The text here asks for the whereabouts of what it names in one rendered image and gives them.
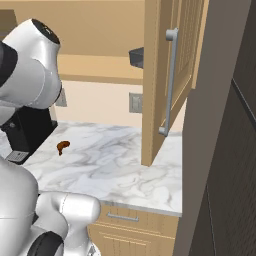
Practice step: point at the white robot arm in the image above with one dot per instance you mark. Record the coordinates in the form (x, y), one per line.
(26, 66)

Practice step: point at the dark tall fridge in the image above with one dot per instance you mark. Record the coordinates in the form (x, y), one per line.
(220, 140)

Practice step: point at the grey wall outlet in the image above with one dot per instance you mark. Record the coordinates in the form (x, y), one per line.
(135, 102)

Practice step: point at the black coffee machine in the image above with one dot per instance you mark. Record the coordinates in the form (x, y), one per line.
(28, 131)

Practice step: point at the grey wall switch plate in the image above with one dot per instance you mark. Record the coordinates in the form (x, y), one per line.
(62, 99)

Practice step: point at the wooden base cabinet door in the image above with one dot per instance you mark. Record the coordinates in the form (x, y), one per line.
(130, 243)

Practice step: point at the wooden wall cabinet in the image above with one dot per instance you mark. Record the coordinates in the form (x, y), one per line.
(93, 40)

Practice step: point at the dark grey tupperware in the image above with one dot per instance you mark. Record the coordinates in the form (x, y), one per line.
(137, 57)

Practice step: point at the wooden drawer front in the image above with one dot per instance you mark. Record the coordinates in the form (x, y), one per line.
(140, 220)

